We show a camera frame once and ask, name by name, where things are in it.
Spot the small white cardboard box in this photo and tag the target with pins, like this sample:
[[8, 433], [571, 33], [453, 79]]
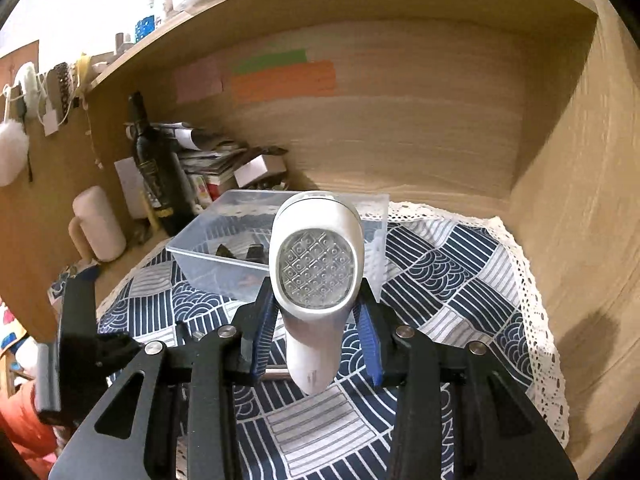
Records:
[[257, 169]]

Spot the blue patterned cup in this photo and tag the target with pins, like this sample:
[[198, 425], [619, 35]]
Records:
[[144, 28]]

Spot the stack of books and magazines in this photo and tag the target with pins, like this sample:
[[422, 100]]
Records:
[[210, 160]]

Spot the dark glass bottle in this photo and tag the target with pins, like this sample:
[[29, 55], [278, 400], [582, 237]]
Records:
[[155, 165]]

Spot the wooden shelf unit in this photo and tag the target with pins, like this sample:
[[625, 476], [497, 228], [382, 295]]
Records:
[[400, 150]]

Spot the clear plastic storage box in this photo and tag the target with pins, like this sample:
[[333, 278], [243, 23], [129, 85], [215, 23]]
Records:
[[220, 245]]

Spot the white cylindrical bottle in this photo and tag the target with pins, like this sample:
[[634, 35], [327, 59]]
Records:
[[100, 225]]

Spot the beige small bottle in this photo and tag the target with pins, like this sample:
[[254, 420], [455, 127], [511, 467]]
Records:
[[77, 240]]

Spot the pink sticky note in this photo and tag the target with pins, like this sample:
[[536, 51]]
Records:
[[198, 81]]

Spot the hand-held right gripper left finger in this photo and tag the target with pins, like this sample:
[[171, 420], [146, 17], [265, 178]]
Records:
[[263, 340]]

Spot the green sticky note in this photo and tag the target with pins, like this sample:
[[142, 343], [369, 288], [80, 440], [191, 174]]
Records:
[[270, 61]]

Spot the white fluffy hair clip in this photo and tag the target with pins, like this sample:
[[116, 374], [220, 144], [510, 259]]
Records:
[[29, 85]]

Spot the red cloth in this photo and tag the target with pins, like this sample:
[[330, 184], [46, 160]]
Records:
[[22, 425]]

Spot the white paper card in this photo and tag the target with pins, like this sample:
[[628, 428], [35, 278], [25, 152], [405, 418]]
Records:
[[129, 185]]

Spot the orange sticky note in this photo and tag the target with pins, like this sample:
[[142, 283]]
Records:
[[282, 83]]

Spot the blue white patterned tablecloth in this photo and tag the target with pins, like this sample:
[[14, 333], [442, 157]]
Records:
[[450, 280]]

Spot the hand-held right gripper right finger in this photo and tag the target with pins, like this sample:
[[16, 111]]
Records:
[[369, 345]]

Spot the white fabric shaver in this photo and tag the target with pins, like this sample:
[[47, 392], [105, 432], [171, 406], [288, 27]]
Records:
[[315, 265]]

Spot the white fluffy pom-pom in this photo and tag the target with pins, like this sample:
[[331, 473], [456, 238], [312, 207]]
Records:
[[11, 152]]

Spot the dark clip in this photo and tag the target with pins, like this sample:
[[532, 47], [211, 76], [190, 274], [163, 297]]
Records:
[[226, 251], [256, 252]]

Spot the colourful printed cloth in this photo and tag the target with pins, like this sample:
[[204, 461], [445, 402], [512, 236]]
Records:
[[10, 330]]

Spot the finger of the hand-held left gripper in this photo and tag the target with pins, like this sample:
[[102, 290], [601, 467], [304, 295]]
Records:
[[116, 352]]

